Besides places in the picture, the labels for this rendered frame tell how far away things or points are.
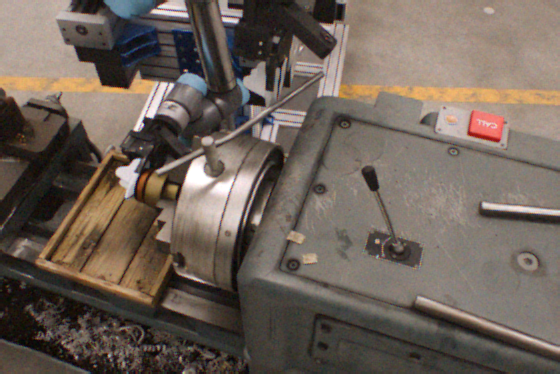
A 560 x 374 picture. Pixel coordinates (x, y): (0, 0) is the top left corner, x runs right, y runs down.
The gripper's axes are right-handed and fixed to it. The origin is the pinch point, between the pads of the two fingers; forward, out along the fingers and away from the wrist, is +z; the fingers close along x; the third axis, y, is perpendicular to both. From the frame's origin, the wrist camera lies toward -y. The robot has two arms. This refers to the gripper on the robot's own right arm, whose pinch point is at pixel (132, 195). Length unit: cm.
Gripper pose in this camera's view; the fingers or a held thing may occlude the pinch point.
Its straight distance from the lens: 121.1
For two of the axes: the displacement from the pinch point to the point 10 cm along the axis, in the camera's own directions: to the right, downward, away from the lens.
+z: -3.4, 7.6, -5.5
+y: -9.4, -2.7, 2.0
